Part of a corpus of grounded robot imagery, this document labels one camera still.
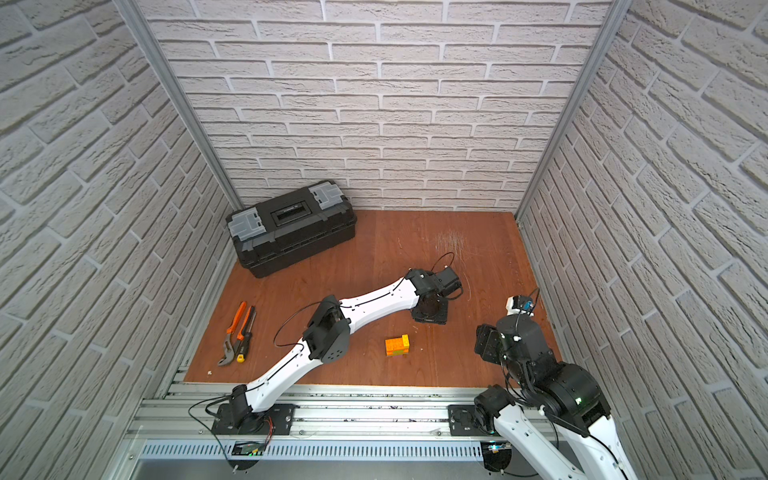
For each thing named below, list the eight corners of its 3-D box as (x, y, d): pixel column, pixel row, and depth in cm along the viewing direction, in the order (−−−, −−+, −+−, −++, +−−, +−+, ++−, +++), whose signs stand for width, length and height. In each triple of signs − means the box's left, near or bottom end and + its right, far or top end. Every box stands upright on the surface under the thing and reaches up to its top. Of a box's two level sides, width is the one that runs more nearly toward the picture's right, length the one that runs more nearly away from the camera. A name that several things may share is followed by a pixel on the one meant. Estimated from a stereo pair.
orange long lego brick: (387, 358, 86) (387, 350, 80) (385, 349, 88) (385, 339, 82) (406, 355, 87) (407, 346, 81) (404, 345, 88) (405, 336, 82)
